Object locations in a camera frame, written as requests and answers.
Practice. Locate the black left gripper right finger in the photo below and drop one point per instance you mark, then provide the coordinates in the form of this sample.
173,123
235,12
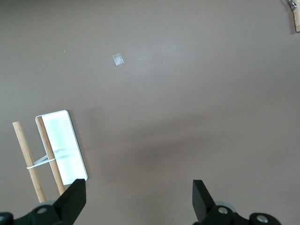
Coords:
202,201

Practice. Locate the wooden cutting board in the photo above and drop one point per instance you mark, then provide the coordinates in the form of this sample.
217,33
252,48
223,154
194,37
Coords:
297,21

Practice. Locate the white rack tray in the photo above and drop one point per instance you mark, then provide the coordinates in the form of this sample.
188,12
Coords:
65,145

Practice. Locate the clear tape piece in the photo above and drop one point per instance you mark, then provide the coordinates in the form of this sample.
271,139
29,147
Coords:
118,59

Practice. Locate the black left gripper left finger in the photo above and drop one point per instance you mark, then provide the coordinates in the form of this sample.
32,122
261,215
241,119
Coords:
70,201

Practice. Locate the wooden rack rod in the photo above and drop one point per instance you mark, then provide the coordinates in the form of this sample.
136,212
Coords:
28,159
50,154

